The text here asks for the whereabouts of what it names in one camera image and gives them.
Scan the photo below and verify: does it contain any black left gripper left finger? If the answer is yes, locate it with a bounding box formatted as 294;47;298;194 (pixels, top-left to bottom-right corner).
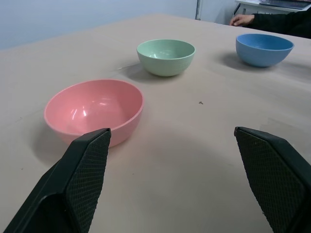
3;128;112;233

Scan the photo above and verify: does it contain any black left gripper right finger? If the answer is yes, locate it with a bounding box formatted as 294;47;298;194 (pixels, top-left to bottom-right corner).
234;126;311;233

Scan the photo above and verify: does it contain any bystander bare hand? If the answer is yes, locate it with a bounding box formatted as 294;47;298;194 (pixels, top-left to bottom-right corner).
229;14;255;27

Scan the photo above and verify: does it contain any pink plastic bowl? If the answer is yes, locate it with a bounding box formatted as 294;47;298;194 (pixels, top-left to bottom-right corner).
43;79;144;148

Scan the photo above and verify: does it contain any blue plastic bowl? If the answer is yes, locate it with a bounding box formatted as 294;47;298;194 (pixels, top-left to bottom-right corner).
235;33;294;68

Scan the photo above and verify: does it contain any green plastic bowl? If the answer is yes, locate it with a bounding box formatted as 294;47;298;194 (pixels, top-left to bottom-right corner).
136;39;196;77

